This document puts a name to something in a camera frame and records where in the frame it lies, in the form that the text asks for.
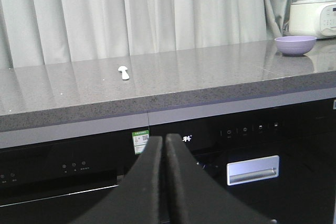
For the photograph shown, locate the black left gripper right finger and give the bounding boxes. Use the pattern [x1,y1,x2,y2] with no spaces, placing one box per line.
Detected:
[164,133,273,223]

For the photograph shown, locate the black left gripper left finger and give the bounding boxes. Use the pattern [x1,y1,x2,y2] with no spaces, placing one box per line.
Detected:
[71,136,163,223]

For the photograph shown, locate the mint green plastic spoon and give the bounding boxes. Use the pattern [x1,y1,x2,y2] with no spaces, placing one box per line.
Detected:
[118,66,130,80]

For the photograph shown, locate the purple plastic bowl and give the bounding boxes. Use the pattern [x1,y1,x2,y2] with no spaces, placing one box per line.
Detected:
[274,36,317,56]

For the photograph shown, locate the green energy label sticker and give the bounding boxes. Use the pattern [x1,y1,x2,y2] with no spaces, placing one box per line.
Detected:
[132,130,150,155]

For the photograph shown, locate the black built-in dishwasher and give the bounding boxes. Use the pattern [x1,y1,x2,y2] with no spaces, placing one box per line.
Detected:
[1,127,149,223]

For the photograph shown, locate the black built-in disinfection cabinet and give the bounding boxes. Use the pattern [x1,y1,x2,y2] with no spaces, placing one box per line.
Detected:
[150,99,335,223]

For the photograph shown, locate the white grey curtain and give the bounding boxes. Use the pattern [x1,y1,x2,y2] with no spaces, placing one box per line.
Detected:
[1,0,289,68]

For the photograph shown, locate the white rice cooker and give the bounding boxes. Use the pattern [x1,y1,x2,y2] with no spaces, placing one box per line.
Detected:
[288,0,335,39]

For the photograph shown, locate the silver upper drawer handle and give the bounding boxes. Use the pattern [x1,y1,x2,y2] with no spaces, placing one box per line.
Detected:
[226,155,280,186]

